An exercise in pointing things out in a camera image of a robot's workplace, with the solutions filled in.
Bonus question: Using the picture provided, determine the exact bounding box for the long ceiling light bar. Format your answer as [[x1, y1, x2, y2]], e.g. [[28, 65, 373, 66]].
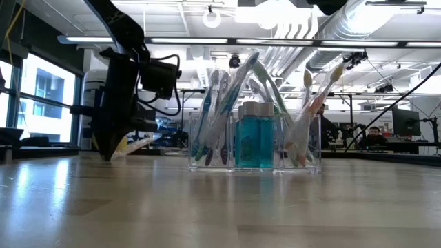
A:
[[57, 35, 441, 49]]

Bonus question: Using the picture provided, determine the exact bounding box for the large glass window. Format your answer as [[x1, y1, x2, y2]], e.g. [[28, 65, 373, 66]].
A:
[[0, 51, 84, 146]]

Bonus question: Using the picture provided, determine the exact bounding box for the black ceiling spotlight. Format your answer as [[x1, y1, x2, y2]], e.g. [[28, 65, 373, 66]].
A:
[[228, 54, 243, 70]]

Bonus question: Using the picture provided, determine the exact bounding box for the white ceiling ring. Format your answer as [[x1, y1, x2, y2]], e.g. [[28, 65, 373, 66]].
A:
[[202, 9, 223, 29]]

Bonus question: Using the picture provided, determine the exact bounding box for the purple white toothbrush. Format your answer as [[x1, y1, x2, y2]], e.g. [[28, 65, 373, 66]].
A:
[[218, 70, 232, 166]]

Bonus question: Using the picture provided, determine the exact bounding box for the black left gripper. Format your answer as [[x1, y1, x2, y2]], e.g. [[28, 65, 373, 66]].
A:
[[70, 48, 158, 163]]

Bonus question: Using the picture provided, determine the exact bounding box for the blue white toothbrush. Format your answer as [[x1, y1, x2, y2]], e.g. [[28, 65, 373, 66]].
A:
[[190, 68, 222, 156], [194, 50, 261, 163]]

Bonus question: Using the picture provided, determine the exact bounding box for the person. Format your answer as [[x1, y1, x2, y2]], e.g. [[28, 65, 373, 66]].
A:
[[358, 125, 389, 150], [316, 103, 340, 151]]

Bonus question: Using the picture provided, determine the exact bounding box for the clear acrylic organizer box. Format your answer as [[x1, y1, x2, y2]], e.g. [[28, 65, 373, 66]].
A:
[[187, 110, 322, 173]]

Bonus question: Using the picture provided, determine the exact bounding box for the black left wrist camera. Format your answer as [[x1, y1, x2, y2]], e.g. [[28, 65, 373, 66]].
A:
[[140, 57, 183, 101]]

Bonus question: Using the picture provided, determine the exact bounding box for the yellow cable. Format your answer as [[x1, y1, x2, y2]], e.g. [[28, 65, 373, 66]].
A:
[[3, 0, 27, 68]]

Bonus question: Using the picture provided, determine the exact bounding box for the silver ventilation duct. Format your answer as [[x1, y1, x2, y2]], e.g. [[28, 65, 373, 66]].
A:
[[305, 0, 380, 73]]

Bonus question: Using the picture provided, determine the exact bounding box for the black computer monitor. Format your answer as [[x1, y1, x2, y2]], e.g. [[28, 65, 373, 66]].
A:
[[392, 107, 422, 137]]

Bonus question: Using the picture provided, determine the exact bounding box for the disinfecting wipes canister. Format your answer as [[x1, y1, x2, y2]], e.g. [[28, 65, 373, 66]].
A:
[[79, 69, 132, 154]]

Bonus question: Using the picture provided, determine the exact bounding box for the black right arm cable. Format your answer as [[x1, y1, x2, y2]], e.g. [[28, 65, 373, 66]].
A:
[[342, 61, 441, 154]]

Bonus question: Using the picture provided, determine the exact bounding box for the black track light cluster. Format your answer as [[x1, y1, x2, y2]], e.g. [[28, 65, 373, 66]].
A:
[[342, 50, 369, 72]]

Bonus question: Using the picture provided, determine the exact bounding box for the orange white toothbrush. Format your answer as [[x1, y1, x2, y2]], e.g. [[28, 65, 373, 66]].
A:
[[110, 136, 156, 161], [287, 68, 315, 167], [284, 62, 346, 167]]

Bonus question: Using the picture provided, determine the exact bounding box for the black aluminium table frame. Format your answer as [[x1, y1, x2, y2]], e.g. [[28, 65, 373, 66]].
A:
[[0, 145, 441, 169]]

